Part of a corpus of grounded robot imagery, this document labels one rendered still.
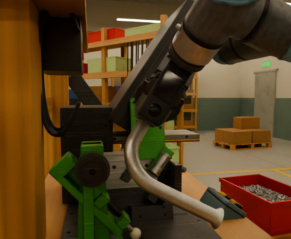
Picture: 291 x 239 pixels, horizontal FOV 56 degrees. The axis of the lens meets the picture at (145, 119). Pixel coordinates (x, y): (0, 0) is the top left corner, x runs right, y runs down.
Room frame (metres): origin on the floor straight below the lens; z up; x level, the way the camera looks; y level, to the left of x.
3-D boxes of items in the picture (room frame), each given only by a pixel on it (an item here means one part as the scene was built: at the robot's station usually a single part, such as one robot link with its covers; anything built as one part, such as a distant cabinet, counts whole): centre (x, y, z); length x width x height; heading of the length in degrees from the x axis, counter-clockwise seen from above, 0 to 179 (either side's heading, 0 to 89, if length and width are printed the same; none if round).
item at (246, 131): (7.10, -2.51, 0.37); 1.20 x 0.80 x 0.74; 110
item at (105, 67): (4.38, 0.53, 1.19); 2.30 x 0.55 x 2.39; 52
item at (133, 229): (0.64, 0.04, 0.96); 0.06 x 0.03 x 0.06; 101
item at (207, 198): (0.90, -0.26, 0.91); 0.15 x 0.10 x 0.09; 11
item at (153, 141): (0.96, 0.00, 1.17); 0.13 x 0.12 x 0.20; 11
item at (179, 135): (1.12, -0.01, 1.11); 0.39 x 0.16 x 0.03; 101
